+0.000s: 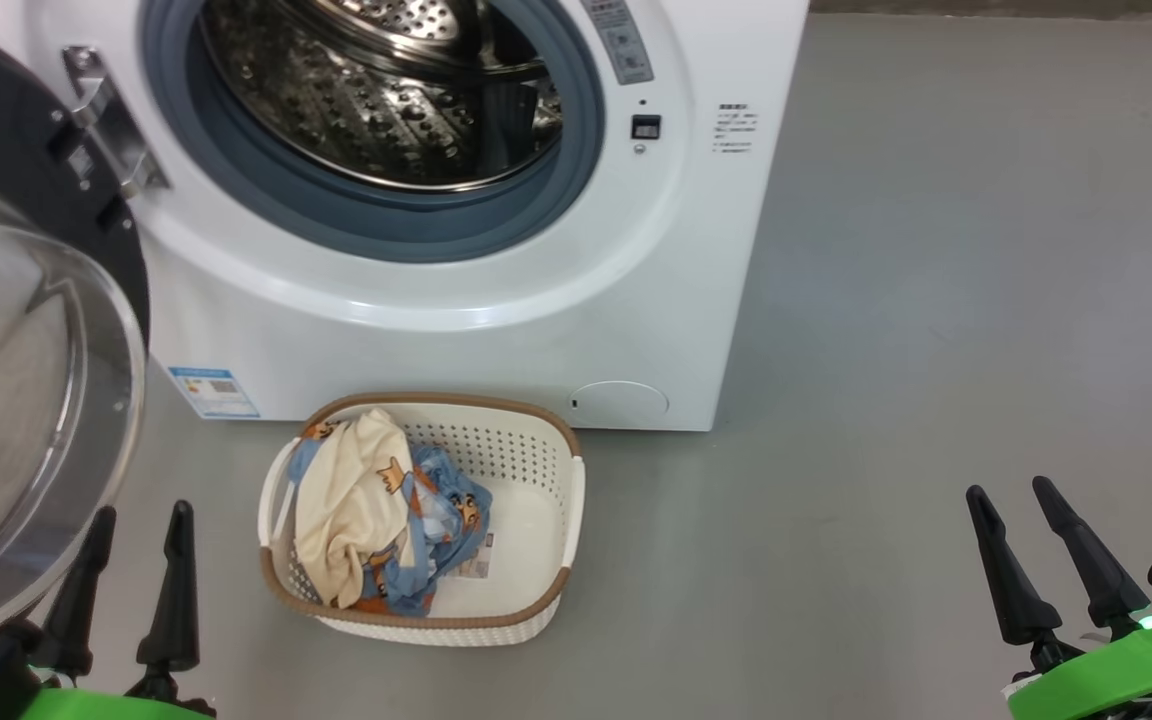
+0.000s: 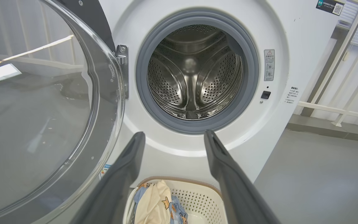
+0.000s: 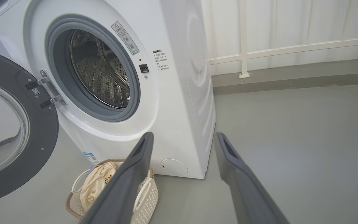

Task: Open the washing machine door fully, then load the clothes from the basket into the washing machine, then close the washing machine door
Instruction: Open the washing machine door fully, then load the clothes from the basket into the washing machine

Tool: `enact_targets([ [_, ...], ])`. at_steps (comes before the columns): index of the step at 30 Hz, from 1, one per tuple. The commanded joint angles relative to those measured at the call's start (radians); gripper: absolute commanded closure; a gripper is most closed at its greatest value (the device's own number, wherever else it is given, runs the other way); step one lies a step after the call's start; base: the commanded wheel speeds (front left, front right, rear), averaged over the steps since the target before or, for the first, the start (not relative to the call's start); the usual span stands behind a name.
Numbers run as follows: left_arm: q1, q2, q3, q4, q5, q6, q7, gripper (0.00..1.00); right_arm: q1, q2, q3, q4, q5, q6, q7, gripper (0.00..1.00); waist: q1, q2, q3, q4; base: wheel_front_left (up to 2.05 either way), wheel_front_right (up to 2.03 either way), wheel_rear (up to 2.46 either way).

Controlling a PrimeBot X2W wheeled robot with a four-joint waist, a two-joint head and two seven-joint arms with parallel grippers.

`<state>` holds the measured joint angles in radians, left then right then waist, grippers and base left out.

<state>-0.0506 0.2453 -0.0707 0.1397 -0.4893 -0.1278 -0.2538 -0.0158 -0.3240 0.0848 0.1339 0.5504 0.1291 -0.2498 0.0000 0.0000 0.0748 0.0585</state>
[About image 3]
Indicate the white metal railing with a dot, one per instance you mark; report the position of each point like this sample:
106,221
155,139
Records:
243,46

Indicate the grey rubber door gasket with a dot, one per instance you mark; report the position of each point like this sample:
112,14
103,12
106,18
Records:
54,62

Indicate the steel perforated washer drum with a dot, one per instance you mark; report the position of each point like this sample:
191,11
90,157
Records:
98,71

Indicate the black door lock latch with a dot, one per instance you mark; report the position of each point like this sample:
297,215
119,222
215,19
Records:
144,68

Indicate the cream laundry basket brown rim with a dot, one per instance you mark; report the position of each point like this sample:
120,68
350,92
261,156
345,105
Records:
149,202

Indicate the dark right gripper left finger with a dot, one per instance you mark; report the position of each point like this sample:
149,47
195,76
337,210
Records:
126,186

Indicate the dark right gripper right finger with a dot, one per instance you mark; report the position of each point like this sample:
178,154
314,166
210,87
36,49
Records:
244,186

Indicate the metal washer door hinge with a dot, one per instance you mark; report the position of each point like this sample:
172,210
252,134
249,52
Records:
50,90

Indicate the round white filter cover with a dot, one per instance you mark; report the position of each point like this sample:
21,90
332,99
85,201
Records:
174,167

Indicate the blue energy label sticker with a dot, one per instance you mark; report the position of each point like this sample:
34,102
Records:
91,158

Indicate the white front-load washing machine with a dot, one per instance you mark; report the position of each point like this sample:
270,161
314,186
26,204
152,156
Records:
172,93

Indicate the cream and blue printed garment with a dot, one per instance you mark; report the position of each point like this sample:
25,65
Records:
96,186

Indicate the warning sticker with red triangle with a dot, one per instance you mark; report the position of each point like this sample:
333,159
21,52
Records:
125,38

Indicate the washing machine door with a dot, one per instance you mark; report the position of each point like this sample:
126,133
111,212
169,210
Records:
43,146

